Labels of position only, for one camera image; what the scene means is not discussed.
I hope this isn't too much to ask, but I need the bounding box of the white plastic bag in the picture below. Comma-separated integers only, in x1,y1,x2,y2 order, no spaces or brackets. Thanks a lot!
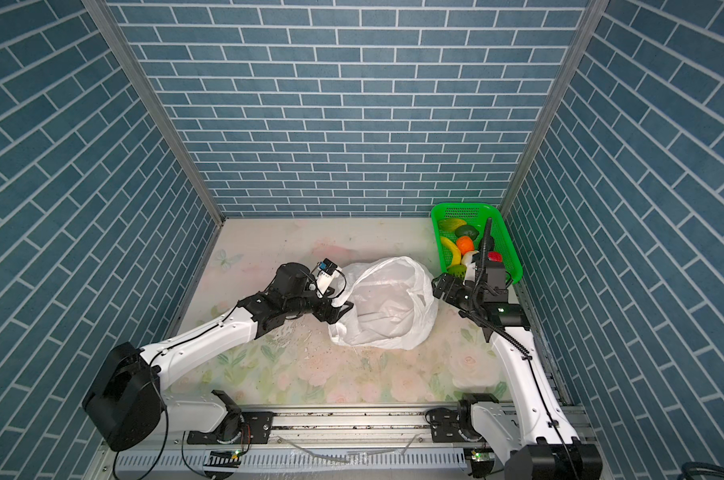
329,256,438,350

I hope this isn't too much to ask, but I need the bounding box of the green custard apple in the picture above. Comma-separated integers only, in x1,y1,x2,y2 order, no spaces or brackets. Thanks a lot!
447,264,467,279

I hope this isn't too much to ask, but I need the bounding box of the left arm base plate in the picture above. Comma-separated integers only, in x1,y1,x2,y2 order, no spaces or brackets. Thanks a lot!
186,411,275,446

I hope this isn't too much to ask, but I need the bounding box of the green yellow mango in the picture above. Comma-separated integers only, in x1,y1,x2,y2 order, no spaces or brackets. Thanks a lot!
437,217,467,233

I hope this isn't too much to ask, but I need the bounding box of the green plastic basket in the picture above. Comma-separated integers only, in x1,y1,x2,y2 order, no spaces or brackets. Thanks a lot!
430,203,523,284

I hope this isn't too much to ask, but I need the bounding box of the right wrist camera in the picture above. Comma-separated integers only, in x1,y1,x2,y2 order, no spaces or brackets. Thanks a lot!
463,261,478,282

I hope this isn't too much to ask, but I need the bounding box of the yellow banana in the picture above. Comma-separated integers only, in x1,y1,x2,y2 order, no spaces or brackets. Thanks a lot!
440,236,463,269

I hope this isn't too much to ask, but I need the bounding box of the right black cable conduit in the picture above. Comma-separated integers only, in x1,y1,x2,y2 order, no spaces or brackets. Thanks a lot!
457,217,534,361

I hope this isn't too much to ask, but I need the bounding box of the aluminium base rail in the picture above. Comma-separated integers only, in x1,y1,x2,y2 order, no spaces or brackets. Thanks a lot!
97,404,603,475

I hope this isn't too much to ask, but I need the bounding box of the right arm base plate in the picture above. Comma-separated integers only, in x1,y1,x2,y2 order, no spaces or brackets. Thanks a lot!
425,407,484,443

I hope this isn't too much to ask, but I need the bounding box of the orange fruit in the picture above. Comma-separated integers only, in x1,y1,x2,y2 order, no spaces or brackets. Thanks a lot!
455,235,475,255

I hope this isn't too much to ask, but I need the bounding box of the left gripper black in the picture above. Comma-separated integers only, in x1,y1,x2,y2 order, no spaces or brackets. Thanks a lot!
284,281,355,323

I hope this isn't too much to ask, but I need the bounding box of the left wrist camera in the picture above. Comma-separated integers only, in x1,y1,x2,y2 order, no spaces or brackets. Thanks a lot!
315,258,340,298

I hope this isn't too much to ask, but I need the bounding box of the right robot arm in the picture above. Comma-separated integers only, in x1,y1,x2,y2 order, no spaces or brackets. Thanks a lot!
432,262,603,479

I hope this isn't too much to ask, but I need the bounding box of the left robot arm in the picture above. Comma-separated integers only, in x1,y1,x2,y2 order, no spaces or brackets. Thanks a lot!
82,259,353,452

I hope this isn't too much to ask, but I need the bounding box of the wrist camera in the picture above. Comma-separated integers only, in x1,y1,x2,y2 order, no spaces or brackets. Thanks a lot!
315,258,340,298
463,261,478,282

